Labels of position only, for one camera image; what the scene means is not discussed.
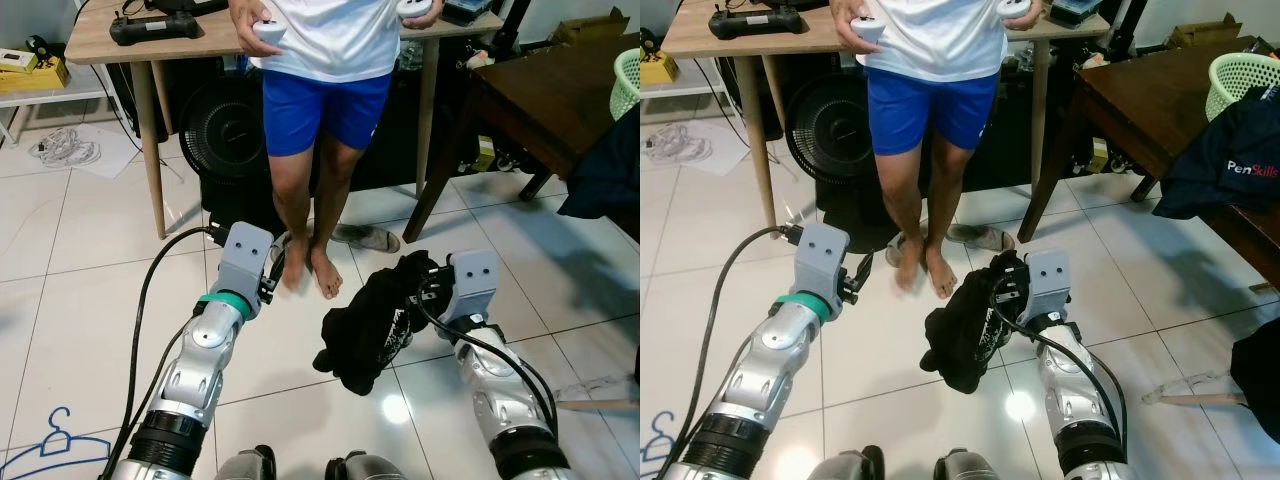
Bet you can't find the green plastic basket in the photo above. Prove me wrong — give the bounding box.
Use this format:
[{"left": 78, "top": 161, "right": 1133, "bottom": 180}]
[
  {"left": 609, "top": 48, "right": 641, "bottom": 123},
  {"left": 1207, "top": 52, "right": 1280, "bottom": 123}
]

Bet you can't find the black t-shirt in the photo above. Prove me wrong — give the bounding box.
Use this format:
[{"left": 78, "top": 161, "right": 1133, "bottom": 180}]
[
  {"left": 922, "top": 250, "right": 1031, "bottom": 395},
  {"left": 312, "top": 250, "right": 446, "bottom": 397}
]

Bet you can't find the blue plastic hanger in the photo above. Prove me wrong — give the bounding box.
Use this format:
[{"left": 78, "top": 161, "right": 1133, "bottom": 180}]
[
  {"left": 640, "top": 412, "right": 681, "bottom": 466},
  {"left": 0, "top": 405, "right": 113, "bottom": 479}
]

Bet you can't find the white cable bundle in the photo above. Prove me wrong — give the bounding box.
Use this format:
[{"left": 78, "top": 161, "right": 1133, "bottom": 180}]
[
  {"left": 645, "top": 122, "right": 713, "bottom": 166},
  {"left": 28, "top": 125, "right": 104, "bottom": 169}
]

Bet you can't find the black remote controller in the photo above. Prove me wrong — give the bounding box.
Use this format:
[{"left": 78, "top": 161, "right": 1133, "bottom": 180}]
[
  {"left": 107, "top": 8, "right": 203, "bottom": 47},
  {"left": 708, "top": 5, "right": 804, "bottom": 43}
]

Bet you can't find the white shelf unit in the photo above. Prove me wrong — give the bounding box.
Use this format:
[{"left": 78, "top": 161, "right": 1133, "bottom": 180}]
[
  {"left": 0, "top": 40, "right": 113, "bottom": 149},
  {"left": 640, "top": 40, "right": 716, "bottom": 146}
]

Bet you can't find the cardboard box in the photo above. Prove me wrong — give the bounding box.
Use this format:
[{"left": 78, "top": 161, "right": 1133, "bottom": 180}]
[
  {"left": 1165, "top": 10, "right": 1241, "bottom": 49},
  {"left": 545, "top": 8, "right": 629, "bottom": 49}
]

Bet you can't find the wooden stick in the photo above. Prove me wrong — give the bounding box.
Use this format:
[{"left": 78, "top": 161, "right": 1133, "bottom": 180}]
[
  {"left": 1160, "top": 392, "right": 1246, "bottom": 407},
  {"left": 553, "top": 398, "right": 641, "bottom": 414}
]

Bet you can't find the navy garment white lettering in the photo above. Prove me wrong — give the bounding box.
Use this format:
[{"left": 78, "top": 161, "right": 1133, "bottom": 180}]
[
  {"left": 1152, "top": 85, "right": 1280, "bottom": 221},
  {"left": 557, "top": 108, "right": 641, "bottom": 243}
]

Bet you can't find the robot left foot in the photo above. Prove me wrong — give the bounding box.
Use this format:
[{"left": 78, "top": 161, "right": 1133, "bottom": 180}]
[
  {"left": 808, "top": 445, "right": 886, "bottom": 480},
  {"left": 213, "top": 445, "right": 278, "bottom": 480}
]

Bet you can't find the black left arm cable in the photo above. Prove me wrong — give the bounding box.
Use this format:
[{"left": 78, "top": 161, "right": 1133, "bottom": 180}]
[
  {"left": 100, "top": 224, "right": 229, "bottom": 480},
  {"left": 680, "top": 225, "right": 806, "bottom": 480}
]

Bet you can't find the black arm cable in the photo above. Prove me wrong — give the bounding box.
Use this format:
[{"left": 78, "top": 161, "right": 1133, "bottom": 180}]
[
  {"left": 415, "top": 290, "right": 561, "bottom": 441},
  {"left": 100, "top": 224, "right": 229, "bottom": 480},
  {"left": 680, "top": 225, "right": 806, "bottom": 480},
  {"left": 990, "top": 290, "right": 1129, "bottom": 446}
]

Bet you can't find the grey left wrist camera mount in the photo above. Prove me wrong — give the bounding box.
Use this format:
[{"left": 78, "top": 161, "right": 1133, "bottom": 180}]
[
  {"left": 213, "top": 222, "right": 277, "bottom": 309},
  {"left": 793, "top": 222, "right": 851, "bottom": 309}
]

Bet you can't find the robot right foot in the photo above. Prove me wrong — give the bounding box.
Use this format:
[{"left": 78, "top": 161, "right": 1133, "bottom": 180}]
[
  {"left": 935, "top": 450, "right": 1011, "bottom": 480},
  {"left": 325, "top": 452, "right": 403, "bottom": 480}
]

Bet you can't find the person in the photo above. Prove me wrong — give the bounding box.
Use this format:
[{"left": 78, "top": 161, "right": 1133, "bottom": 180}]
[
  {"left": 226, "top": 0, "right": 448, "bottom": 301},
  {"left": 828, "top": 0, "right": 1046, "bottom": 301}
]

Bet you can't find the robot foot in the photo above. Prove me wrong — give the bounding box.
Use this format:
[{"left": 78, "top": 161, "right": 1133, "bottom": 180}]
[
  {"left": 935, "top": 450, "right": 1011, "bottom": 480},
  {"left": 808, "top": 445, "right": 886, "bottom": 480},
  {"left": 325, "top": 452, "right": 403, "bottom": 480},
  {"left": 213, "top": 445, "right": 278, "bottom": 480}
]

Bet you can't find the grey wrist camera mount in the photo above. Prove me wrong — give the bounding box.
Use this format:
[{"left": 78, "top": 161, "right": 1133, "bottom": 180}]
[
  {"left": 213, "top": 222, "right": 277, "bottom": 309},
  {"left": 793, "top": 222, "right": 851, "bottom": 309},
  {"left": 444, "top": 249, "right": 502, "bottom": 327},
  {"left": 1022, "top": 249, "right": 1073, "bottom": 327}
]

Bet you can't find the light wooden table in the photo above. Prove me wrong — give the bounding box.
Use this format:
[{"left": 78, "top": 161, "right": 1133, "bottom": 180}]
[
  {"left": 63, "top": 0, "right": 506, "bottom": 241},
  {"left": 660, "top": 0, "right": 1113, "bottom": 241}
]

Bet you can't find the grey slipper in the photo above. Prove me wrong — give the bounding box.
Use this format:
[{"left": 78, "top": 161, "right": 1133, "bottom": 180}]
[
  {"left": 945, "top": 222, "right": 1016, "bottom": 253},
  {"left": 328, "top": 222, "right": 403, "bottom": 255}
]

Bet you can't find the yellow box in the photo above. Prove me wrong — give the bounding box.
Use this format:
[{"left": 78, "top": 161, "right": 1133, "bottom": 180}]
[
  {"left": 0, "top": 55, "right": 71, "bottom": 94},
  {"left": 640, "top": 50, "right": 679, "bottom": 89}
]

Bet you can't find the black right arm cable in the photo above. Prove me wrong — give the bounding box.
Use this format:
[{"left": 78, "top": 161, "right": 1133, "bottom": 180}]
[
  {"left": 990, "top": 290, "right": 1129, "bottom": 446},
  {"left": 415, "top": 290, "right": 561, "bottom": 441}
]

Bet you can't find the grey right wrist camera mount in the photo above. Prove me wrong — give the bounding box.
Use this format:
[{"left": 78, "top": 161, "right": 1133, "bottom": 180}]
[
  {"left": 444, "top": 249, "right": 502, "bottom": 327},
  {"left": 1022, "top": 249, "right": 1073, "bottom": 327}
]

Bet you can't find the black floor fan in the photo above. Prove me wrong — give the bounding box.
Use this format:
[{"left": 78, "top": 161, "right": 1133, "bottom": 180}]
[
  {"left": 785, "top": 72, "right": 876, "bottom": 183},
  {"left": 178, "top": 72, "right": 269, "bottom": 183}
]

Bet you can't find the white paper sheet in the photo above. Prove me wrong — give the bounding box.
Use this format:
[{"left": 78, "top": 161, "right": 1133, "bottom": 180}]
[
  {"left": 645, "top": 120, "right": 753, "bottom": 179},
  {"left": 28, "top": 122, "right": 143, "bottom": 181}
]

